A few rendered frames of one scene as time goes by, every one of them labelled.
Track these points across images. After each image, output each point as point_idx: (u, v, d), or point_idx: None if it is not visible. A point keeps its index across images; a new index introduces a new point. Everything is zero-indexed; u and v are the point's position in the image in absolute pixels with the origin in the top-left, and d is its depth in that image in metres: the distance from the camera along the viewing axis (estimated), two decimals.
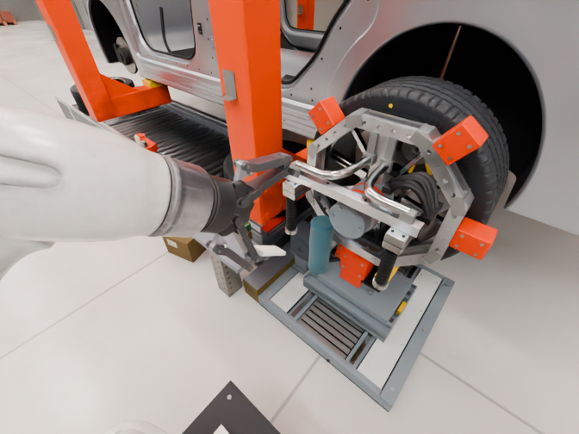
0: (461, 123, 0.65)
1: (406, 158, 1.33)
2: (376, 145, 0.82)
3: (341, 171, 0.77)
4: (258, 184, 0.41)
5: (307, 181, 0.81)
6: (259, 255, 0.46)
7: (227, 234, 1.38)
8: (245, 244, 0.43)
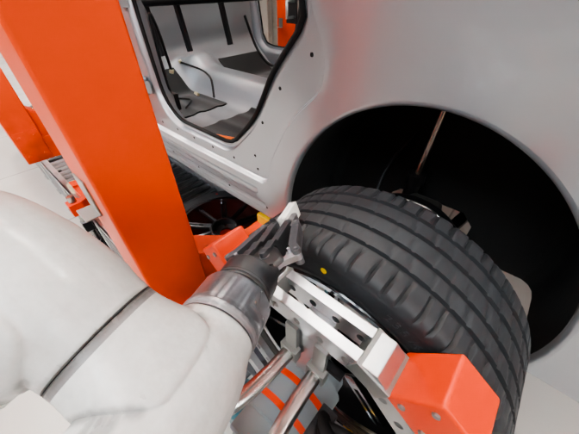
0: (441, 398, 0.30)
1: None
2: (301, 338, 0.47)
3: None
4: (258, 244, 0.43)
5: None
6: (284, 220, 0.47)
7: None
8: (280, 234, 0.43)
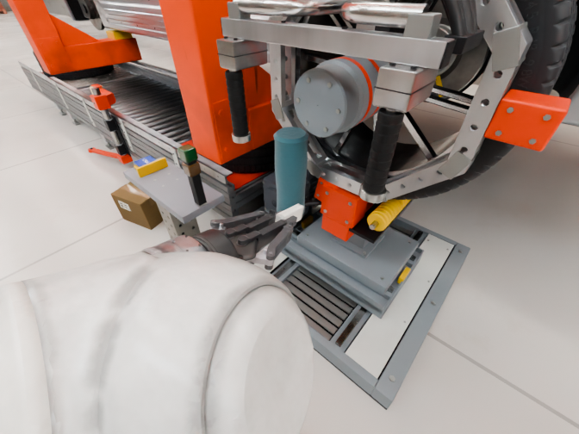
0: None
1: None
2: None
3: None
4: (261, 245, 0.43)
5: (252, 28, 0.49)
6: None
7: (177, 179, 1.06)
8: None
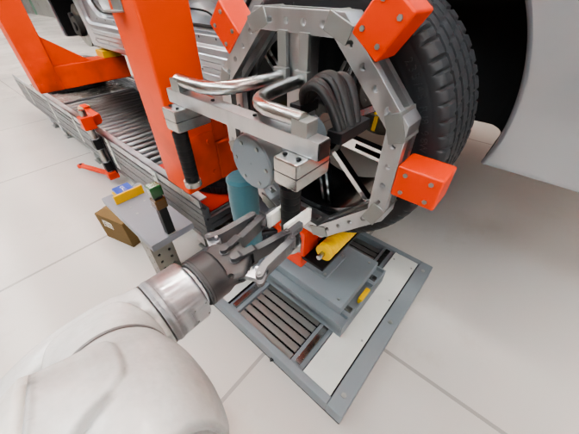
0: None
1: None
2: (289, 53, 0.58)
3: (230, 82, 0.53)
4: (238, 236, 0.46)
5: (189, 102, 0.57)
6: (286, 227, 0.47)
7: (152, 207, 1.14)
8: (266, 244, 0.44)
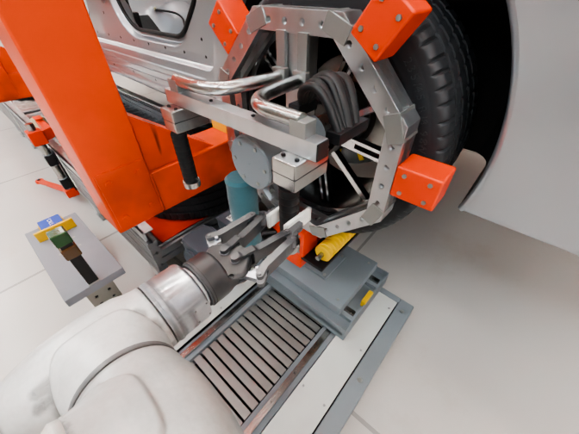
0: None
1: None
2: (289, 53, 0.58)
3: (228, 82, 0.53)
4: (238, 236, 0.46)
5: (188, 102, 0.57)
6: (286, 227, 0.47)
7: (80, 245, 0.97)
8: (266, 244, 0.44)
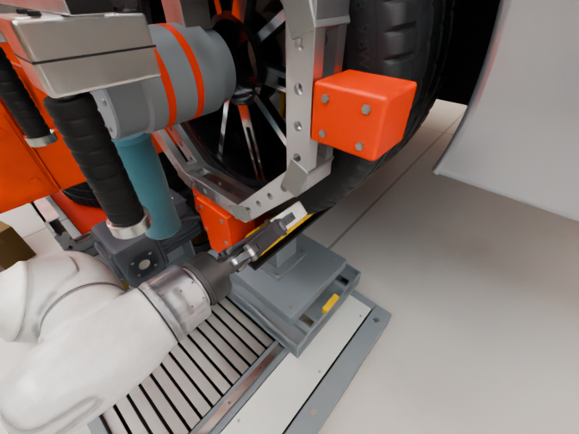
0: None
1: None
2: None
3: None
4: (242, 244, 0.47)
5: None
6: (275, 220, 0.48)
7: None
8: (257, 233, 0.44)
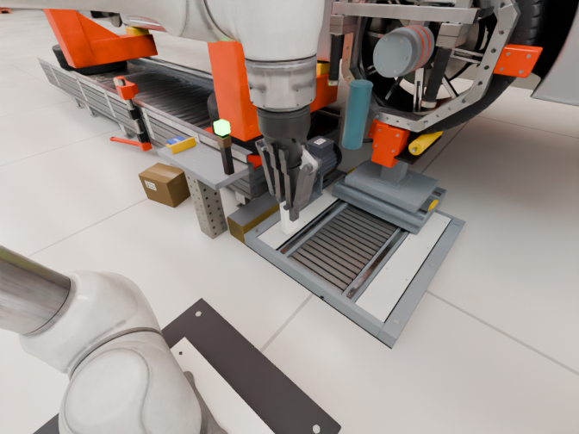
0: None
1: None
2: None
3: None
4: None
5: (356, 8, 0.84)
6: None
7: (206, 156, 1.20)
8: None
